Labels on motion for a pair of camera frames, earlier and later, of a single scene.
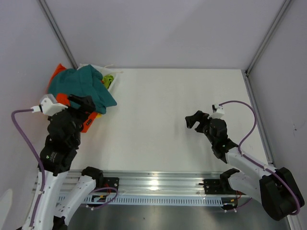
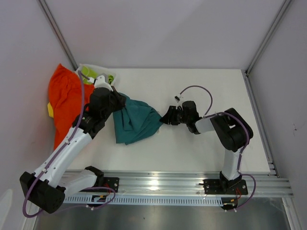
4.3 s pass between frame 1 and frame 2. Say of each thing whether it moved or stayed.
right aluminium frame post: stayed
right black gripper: moved
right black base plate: stayed
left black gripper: moved
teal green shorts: moved
